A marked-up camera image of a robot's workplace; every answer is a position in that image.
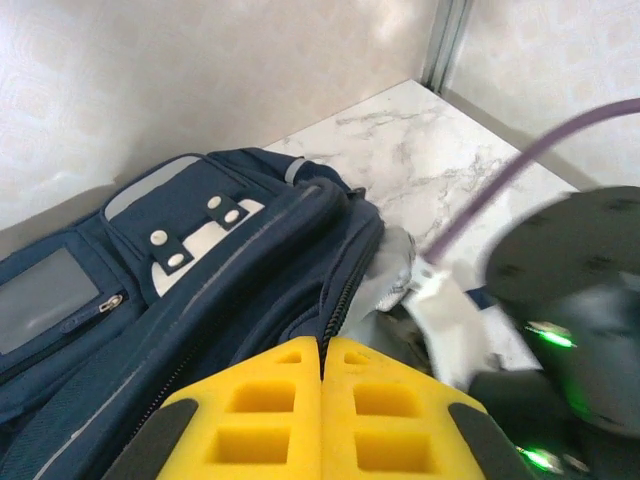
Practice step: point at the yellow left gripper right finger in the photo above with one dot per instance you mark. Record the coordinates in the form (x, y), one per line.
(390, 430)

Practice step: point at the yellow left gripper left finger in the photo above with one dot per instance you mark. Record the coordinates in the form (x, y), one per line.
(260, 430)

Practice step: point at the navy blue backpack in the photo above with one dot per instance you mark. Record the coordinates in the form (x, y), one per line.
(200, 300)

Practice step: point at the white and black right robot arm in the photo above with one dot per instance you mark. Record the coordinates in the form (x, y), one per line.
(450, 310)

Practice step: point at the aluminium right frame post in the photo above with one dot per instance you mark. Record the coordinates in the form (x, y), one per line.
(447, 45)

